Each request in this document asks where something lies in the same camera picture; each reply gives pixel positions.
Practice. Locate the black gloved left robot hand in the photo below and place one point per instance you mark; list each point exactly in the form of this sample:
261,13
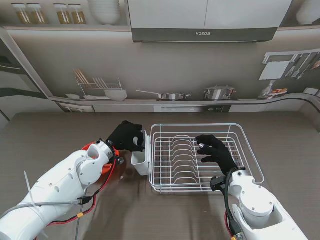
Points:
123,137

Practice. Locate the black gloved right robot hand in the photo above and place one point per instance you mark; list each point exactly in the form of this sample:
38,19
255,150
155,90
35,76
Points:
222,155

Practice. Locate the white plastic utensil holder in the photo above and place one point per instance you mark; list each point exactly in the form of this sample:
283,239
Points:
141,167

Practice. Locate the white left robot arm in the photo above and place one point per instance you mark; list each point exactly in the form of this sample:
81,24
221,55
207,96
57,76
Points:
62,185

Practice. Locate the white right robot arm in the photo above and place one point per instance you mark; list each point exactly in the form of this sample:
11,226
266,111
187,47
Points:
260,202

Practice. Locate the orange plastic bowl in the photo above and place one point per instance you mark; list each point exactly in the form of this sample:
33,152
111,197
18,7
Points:
88,146

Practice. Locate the printed kitchen backdrop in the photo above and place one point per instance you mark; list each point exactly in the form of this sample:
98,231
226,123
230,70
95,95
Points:
175,70

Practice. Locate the white zip tie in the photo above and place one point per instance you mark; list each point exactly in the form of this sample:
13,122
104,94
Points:
31,192

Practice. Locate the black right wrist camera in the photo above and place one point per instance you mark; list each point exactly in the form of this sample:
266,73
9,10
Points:
217,183

